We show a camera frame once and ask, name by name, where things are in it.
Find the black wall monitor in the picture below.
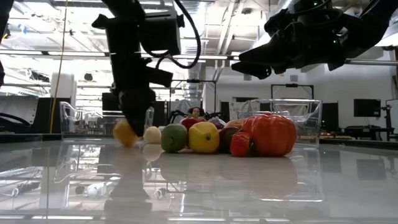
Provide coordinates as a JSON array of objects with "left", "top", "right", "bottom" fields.
[{"left": 353, "top": 98, "right": 382, "bottom": 118}]

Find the green lime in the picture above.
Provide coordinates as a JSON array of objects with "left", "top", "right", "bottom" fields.
[{"left": 160, "top": 123, "right": 189, "bottom": 153}]

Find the red apple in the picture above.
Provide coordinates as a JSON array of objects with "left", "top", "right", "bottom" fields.
[{"left": 180, "top": 116, "right": 208, "bottom": 131}]

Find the silver ceiling air duct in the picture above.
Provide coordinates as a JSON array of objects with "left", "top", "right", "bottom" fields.
[{"left": 186, "top": 62, "right": 206, "bottom": 100}]

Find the black background screen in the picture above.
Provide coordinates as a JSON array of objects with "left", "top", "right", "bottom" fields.
[{"left": 101, "top": 92, "right": 121, "bottom": 112}]

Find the orange-yellow fruit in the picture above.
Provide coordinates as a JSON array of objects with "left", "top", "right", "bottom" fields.
[{"left": 113, "top": 119, "right": 140, "bottom": 147}]

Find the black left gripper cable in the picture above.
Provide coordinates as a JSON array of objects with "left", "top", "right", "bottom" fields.
[{"left": 139, "top": 0, "right": 202, "bottom": 70}]

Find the dark background desk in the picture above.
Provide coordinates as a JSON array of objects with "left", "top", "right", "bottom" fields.
[{"left": 340, "top": 125, "right": 396, "bottom": 141}]

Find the person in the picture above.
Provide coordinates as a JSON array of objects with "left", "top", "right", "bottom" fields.
[{"left": 187, "top": 106, "right": 206, "bottom": 121}]

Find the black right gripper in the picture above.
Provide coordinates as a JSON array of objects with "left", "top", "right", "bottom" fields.
[{"left": 231, "top": 9, "right": 354, "bottom": 80}]

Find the small yellow round fruit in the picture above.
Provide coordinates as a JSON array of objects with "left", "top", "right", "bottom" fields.
[{"left": 143, "top": 126, "right": 162, "bottom": 145}]

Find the dark purple plum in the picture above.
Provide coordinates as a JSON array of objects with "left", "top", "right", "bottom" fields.
[{"left": 218, "top": 126, "right": 240, "bottom": 154}]

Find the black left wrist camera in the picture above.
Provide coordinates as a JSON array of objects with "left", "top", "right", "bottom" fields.
[{"left": 139, "top": 10, "right": 185, "bottom": 57}]

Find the yellow lemon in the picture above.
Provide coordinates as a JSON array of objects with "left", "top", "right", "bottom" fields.
[{"left": 188, "top": 121, "right": 220, "bottom": 154}]

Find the black frame stand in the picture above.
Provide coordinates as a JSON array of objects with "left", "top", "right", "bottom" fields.
[{"left": 270, "top": 83, "right": 315, "bottom": 100}]

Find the clear plastic basket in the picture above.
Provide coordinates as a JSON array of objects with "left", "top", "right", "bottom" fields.
[
  {"left": 59, "top": 101, "right": 155, "bottom": 141},
  {"left": 245, "top": 98, "right": 323, "bottom": 149}
]

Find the gray perforated sheet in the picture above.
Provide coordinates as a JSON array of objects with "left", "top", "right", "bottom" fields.
[{"left": 0, "top": 95, "right": 40, "bottom": 125}]

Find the yellow cable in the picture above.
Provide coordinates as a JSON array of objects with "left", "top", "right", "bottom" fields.
[{"left": 49, "top": 0, "right": 68, "bottom": 134}]

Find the large orange-red tomato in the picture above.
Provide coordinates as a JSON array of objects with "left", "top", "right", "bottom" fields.
[{"left": 241, "top": 113, "right": 298, "bottom": 157}]

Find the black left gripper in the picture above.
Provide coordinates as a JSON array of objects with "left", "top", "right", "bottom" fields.
[{"left": 91, "top": 14, "right": 174, "bottom": 138}]

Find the black tripod stand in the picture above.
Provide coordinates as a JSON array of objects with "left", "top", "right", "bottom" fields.
[{"left": 381, "top": 104, "right": 394, "bottom": 141}]

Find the white pillar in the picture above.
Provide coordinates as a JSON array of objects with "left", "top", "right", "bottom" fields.
[{"left": 51, "top": 72, "right": 77, "bottom": 106}]

